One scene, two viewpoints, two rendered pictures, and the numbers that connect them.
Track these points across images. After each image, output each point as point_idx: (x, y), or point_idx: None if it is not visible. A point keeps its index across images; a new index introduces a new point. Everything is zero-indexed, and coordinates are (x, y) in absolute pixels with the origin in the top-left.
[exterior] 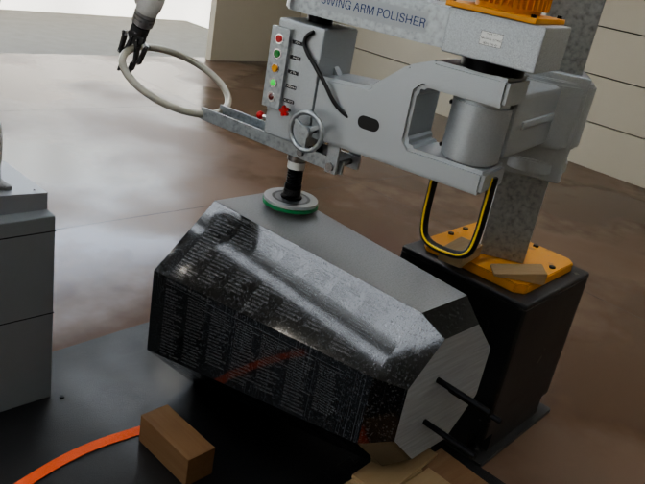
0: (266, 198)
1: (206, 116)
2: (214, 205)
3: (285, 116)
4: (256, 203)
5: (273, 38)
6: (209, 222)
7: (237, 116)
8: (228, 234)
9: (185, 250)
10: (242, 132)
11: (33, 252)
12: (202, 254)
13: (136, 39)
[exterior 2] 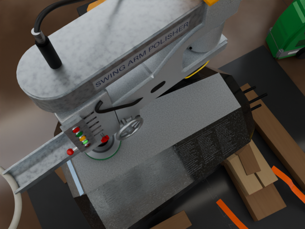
0: (103, 158)
1: (23, 190)
2: (90, 194)
3: (100, 137)
4: (89, 162)
5: (69, 134)
6: (101, 200)
7: (24, 162)
8: (121, 190)
9: (111, 218)
10: (59, 165)
11: None
12: (122, 208)
13: None
